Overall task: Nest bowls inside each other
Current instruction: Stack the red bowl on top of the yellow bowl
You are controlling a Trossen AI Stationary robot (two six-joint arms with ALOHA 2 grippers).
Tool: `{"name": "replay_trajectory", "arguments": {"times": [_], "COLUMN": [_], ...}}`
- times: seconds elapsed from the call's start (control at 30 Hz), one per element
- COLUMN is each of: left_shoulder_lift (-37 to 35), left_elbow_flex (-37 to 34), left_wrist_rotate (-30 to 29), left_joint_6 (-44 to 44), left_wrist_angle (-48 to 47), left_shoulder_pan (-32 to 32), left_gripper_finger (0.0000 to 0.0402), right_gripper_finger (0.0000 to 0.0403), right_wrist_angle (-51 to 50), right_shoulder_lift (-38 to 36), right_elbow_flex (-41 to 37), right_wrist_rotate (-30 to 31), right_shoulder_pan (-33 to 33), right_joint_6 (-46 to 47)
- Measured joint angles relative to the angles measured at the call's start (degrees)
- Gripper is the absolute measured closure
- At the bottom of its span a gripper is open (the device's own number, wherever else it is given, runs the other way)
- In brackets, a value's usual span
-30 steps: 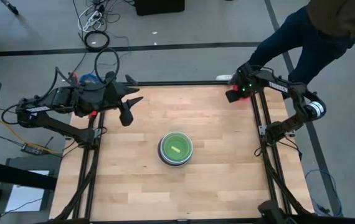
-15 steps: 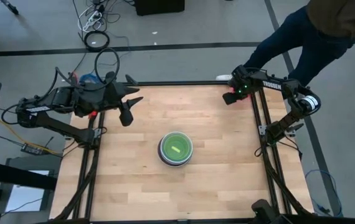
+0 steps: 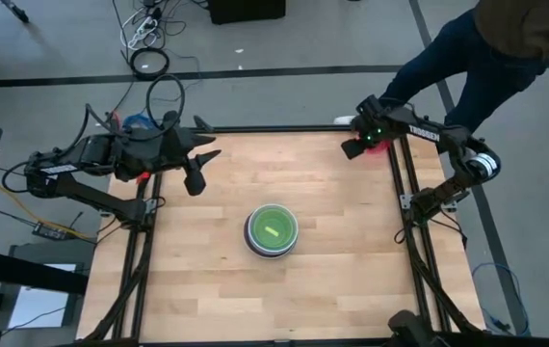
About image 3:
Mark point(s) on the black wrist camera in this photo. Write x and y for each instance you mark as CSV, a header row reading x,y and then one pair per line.
x,y
195,183
353,149

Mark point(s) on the person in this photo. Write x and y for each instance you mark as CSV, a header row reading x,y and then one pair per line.
x,y
472,62

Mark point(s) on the dark rounded object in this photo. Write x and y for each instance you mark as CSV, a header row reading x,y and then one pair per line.
x,y
414,330

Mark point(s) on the small red-pink plastic bowl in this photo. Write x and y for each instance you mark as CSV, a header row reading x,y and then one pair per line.
x,y
379,147

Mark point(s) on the small black electronic device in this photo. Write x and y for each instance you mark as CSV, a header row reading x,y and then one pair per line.
x,y
50,231

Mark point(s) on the black beam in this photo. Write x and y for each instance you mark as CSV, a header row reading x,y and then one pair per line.
x,y
24,272

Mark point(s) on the small red tag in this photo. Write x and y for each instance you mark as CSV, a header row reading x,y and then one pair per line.
x,y
142,177

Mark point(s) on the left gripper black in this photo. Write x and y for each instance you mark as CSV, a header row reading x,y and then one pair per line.
x,y
178,142

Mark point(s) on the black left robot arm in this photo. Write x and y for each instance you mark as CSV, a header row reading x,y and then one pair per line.
x,y
101,152

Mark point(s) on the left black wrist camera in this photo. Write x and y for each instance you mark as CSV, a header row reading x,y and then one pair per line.
x,y
195,183

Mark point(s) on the black aluminium table frame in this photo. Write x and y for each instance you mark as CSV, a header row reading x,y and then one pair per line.
x,y
279,129

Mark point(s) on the large white bowl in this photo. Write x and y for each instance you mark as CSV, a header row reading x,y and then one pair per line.
x,y
247,230

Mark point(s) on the white power strip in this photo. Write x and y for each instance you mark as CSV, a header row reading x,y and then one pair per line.
x,y
145,25

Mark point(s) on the monitor with pale screen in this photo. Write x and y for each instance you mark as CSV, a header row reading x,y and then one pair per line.
x,y
43,299

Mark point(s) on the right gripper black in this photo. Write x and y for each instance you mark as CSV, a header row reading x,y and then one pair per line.
x,y
375,126

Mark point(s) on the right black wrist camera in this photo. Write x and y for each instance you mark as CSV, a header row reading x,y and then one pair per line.
x,y
353,149

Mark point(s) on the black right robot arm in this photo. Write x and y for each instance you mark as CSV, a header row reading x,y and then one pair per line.
x,y
428,132

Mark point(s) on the small cyan plastic bowl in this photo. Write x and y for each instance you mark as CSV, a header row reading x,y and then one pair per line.
x,y
253,219

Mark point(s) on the black box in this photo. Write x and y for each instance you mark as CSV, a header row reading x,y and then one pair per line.
x,y
245,9

